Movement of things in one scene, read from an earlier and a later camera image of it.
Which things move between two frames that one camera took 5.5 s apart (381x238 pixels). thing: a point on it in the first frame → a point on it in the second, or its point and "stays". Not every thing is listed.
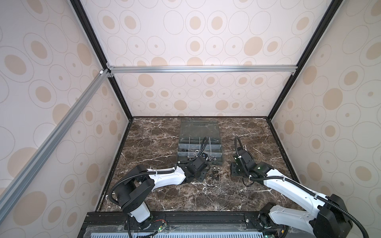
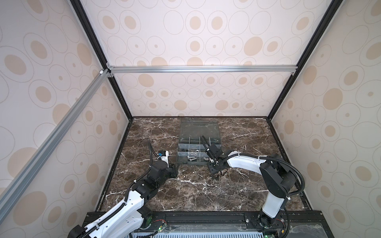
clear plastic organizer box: [197, 138] stays
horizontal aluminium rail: [249, 69] stays
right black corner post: [333, 9] stays
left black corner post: [97, 45] stays
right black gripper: [233, 167] → [210, 169]
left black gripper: [203, 175] → [173, 171]
